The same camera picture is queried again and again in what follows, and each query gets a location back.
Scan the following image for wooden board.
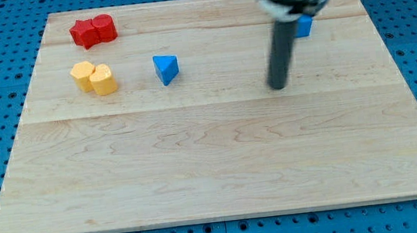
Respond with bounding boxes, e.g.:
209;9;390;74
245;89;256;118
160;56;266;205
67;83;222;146
0;0;417;233

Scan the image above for yellow heart block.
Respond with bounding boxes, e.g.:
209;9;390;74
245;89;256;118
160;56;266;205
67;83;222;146
89;63;118;96

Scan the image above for red circle block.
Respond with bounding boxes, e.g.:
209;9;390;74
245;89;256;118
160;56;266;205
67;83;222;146
91;13;118;42

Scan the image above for blue cube block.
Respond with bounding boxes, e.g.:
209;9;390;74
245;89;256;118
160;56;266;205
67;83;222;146
295;15;313;38

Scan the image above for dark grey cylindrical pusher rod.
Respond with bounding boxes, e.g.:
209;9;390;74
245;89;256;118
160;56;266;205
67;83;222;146
267;21;297;90

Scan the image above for blue triangle block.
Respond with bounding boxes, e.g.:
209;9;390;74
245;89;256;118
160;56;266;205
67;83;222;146
152;55;180;86

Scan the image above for yellow hexagon block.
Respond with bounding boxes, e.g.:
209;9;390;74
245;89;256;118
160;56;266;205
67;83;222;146
69;61;96;92

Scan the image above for red star block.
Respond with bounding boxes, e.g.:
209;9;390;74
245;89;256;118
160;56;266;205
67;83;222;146
69;19;100;49

